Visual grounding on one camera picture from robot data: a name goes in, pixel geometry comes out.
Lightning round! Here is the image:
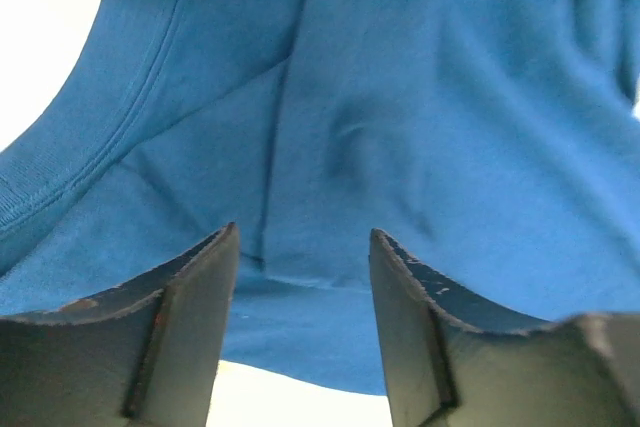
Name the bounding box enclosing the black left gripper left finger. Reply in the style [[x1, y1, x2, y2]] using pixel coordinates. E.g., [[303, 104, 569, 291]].
[[1, 224, 239, 427]]

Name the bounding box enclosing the navy blue t shirt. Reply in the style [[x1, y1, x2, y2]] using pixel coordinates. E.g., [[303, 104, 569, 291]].
[[1, 0, 639, 394]]

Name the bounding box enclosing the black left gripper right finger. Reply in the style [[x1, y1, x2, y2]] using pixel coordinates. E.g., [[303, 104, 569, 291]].
[[369, 230, 639, 427]]

